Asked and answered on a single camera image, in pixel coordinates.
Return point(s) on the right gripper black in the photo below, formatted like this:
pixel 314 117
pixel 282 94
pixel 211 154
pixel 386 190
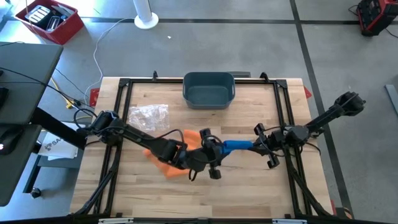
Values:
pixel 275 141

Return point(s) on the grey desk foot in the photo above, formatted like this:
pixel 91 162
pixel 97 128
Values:
pixel 62 163

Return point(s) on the blue elastic bandage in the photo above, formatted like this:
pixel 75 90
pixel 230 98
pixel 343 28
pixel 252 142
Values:
pixel 237 145

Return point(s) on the red and black equipment case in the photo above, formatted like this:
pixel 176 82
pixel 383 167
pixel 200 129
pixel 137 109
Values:
pixel 373 15

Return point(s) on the grey desk top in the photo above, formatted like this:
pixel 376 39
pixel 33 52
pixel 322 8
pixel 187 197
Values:
pixel 31 56

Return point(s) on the grey metal bar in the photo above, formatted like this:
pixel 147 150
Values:
pixel 392 96

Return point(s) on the orange elastic bandage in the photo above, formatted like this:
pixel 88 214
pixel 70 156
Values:
pixel 191 138

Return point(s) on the dark grey desk panel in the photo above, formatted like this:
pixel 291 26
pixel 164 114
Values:
pixel 15 180

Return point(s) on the red plastic crate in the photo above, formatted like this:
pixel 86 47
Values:
pixel 66 31

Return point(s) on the black desk support beam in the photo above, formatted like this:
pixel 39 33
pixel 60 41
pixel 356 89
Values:
pixel 56 126

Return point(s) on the clear plastic bag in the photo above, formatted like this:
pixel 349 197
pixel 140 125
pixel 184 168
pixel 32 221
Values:
pixel 149 118

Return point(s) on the dark teal plastic bin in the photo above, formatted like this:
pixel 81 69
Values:
pixel 208 93

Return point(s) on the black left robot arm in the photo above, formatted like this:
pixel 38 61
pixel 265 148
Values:
pixel 146 141

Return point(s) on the white printed papers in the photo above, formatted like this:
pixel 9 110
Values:
pixel 59 146

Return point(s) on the white pedestal tower fan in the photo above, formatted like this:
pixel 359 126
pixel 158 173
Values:
pixel 146 22

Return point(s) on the white edge bracket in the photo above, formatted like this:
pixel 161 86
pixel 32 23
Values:
pixel 115 221
pixel 289 221

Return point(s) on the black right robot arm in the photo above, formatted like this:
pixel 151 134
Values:
pixel 323 119

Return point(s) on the black computer mouse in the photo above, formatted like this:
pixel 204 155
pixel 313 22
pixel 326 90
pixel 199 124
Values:
pixel 11 140

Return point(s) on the white ribbed device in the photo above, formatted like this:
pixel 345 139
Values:
pixel 38 14

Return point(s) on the black caster wheel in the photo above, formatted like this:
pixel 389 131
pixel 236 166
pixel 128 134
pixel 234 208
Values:
pixel 35 193

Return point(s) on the black aluminium table frame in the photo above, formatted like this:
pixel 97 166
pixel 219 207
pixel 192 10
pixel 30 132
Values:
pixel 161 81

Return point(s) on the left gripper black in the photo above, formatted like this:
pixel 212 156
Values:
pixel 208 155

